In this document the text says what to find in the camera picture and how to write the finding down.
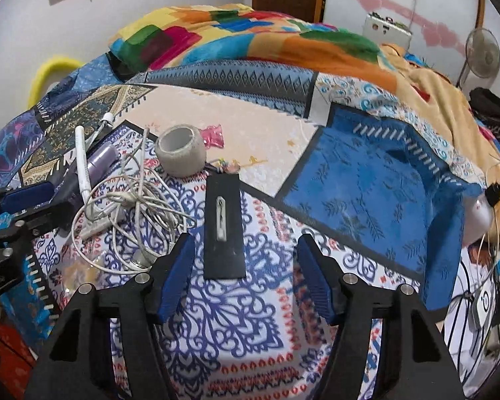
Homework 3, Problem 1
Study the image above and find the white pen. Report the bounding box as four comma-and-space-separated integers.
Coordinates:
75, 126, 96, 218

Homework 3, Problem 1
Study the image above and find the white cable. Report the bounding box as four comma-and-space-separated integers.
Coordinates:
70, 127, 197, 276

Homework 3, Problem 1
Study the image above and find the white charger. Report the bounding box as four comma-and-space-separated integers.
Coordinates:
471, 285, 494, 330

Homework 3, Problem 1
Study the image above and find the black card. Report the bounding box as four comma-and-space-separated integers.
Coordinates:
203, 174, 246, 281

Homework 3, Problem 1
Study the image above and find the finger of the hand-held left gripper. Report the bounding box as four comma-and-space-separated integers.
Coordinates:
0, 181, 56, 219
0, 201, 75, 256

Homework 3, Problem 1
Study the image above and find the standing fan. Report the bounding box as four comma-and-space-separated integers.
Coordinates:
456, 28, 500, 88

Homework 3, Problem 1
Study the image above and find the colourful checked blanket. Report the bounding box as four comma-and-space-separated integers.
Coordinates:
108, 5, 398, 88

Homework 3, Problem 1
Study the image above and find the white box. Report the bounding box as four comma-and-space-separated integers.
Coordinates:
362, 12, 413, 48

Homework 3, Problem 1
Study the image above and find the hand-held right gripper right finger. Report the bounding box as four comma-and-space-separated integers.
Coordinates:
297, 233, 466, 400

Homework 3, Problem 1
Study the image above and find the yellow foam bed rail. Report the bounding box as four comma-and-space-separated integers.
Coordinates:
27, 55, 82, 109

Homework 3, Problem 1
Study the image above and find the pink plastic wrapper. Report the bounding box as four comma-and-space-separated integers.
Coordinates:
202, 123, 225, 151

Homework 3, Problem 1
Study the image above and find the tan blanket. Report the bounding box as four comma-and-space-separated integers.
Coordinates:
379, 44, 500, 251

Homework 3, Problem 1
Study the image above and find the white round device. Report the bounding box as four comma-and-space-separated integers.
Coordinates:
462, 198, 494, 244

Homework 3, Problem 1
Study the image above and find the grey tape roll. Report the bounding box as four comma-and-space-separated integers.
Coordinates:
155, 124, 206, 177

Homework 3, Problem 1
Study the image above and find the small colourful scrap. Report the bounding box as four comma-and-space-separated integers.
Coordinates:
210, 158, 239, 176

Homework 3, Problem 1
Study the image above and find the black bag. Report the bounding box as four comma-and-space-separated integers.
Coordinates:
469, 87, 500, 144

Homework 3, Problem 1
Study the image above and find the patchwork bedsheet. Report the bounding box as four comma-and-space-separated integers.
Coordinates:
0, 60, 496, 400

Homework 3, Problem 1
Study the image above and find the purple tube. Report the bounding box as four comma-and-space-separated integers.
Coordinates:
85, 142, 121, 181

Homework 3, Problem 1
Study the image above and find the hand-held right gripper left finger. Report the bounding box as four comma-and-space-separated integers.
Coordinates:
23, 232, 197, 400

